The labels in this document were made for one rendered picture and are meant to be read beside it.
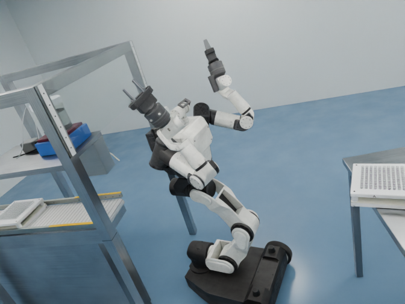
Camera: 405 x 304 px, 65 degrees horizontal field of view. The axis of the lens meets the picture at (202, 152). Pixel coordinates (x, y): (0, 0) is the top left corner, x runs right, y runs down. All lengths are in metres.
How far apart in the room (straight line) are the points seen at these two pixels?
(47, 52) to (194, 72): 2.66
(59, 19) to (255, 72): 3.31
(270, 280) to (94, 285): 1.14
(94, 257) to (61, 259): 0.25
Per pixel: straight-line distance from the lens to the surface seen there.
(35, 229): 2.12
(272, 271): 2.25
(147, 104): 1.33
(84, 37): 5.90
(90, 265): 2.21
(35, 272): 2.54
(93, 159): 1.88
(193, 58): 5.21
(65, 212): 2.19
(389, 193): 1.53
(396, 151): 1.96
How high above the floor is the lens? 1.87
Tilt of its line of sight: 26 degrees down
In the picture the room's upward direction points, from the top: 17 degrees counter-clockwise
